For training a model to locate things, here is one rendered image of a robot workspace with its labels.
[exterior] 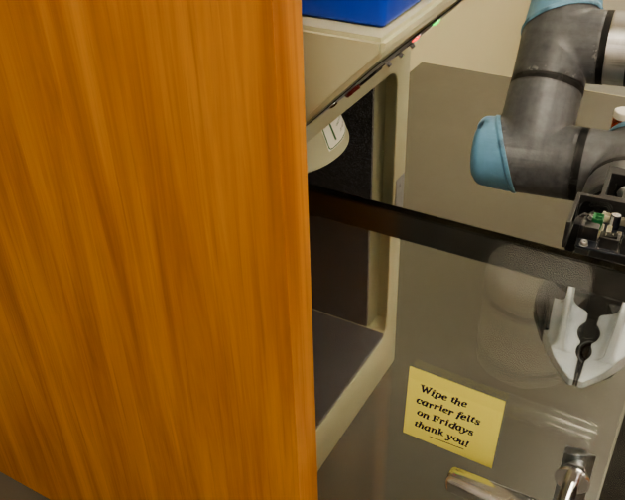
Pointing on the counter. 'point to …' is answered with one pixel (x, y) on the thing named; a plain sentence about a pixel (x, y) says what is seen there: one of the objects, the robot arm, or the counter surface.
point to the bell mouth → (326, 145)
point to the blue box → (357, 10)
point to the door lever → (484, 489)
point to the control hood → (354, 50)
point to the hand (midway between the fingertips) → (577, 376)
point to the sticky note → (452, 417)
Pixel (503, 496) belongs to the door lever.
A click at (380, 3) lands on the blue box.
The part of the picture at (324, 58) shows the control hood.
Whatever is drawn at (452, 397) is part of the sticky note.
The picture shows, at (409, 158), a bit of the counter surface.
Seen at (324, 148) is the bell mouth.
